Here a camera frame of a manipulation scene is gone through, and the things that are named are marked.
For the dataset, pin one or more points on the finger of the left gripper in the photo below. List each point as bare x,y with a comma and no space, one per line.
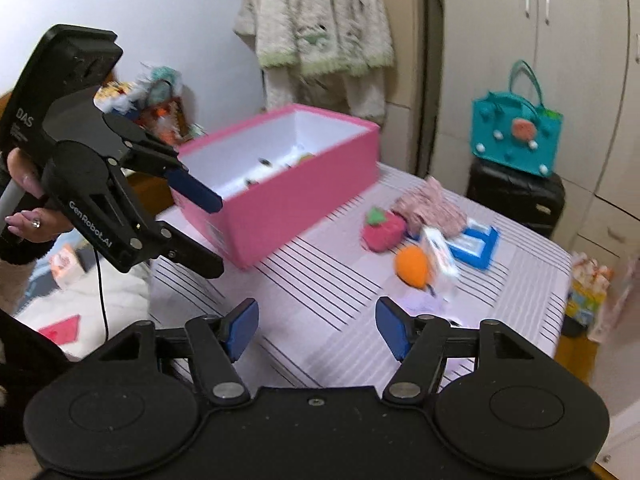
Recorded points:
145,153
175,246

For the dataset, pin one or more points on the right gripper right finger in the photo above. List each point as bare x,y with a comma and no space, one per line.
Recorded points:
418,344

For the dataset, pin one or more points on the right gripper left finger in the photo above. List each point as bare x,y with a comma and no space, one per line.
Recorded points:
216,344

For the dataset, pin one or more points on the purple Kuromi plush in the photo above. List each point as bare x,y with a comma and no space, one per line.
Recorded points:
423,303

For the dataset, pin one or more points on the orange plush ball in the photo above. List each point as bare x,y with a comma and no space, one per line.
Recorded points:
412,267

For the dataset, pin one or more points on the white tissue pack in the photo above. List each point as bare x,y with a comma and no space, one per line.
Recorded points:
444,273

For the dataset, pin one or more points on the blue wet wipes pack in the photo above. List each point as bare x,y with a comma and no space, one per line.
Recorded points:
475,245

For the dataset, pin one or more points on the red strawberry plush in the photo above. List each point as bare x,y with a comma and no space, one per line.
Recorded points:
382,230

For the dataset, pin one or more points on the white fluffy cat plush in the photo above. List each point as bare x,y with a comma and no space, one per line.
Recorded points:
265,170

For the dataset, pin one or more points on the pink floral fabric bow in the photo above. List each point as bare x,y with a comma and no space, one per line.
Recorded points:
426,205

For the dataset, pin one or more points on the green plush ball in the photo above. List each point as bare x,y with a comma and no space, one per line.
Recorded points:
303,158

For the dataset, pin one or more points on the person's left hand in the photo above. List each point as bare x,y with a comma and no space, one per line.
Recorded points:
37,225

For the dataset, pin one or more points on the red woven basket bag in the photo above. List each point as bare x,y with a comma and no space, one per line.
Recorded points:
166,121

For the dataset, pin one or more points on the flower bouquet blue box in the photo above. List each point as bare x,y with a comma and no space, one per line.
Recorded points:
120,98

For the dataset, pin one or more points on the striped table cloth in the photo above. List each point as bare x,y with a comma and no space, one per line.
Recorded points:
316,295

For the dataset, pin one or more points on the pink storage box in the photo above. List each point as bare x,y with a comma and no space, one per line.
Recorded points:
256,221

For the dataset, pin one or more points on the colourful gift bag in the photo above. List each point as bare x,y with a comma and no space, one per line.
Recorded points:
588,288

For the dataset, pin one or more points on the black suitcase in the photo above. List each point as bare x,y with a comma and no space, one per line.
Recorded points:
532,201

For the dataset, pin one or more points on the cream fleece pajama jacket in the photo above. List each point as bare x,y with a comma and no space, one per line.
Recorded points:
319,37

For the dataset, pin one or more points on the cream fleece pajama pants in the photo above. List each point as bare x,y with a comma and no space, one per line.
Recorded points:
362,97

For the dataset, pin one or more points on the teal felt handbag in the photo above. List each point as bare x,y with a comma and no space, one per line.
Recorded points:
510,130

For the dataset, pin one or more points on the beige wardrobe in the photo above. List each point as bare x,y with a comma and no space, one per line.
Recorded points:
585,54

